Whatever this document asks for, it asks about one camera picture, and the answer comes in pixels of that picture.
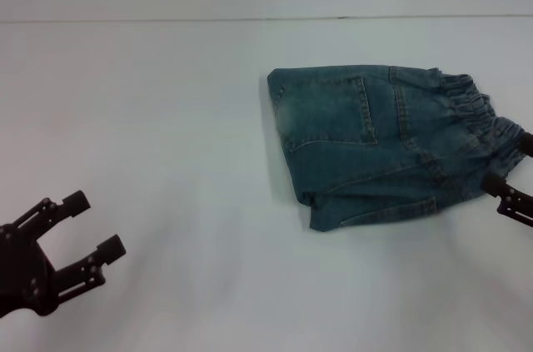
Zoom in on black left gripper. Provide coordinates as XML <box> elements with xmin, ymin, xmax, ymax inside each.
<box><xmin>0</xmin><ymin>190</ymin><xmax>127</xmax><ymax>318</ymax></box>

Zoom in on blue denim shorts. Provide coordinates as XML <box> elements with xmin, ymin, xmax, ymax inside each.
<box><xmin>266</xmin><ymin>64</ymin><xmax>530</xmax><ymax>233</ymax></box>

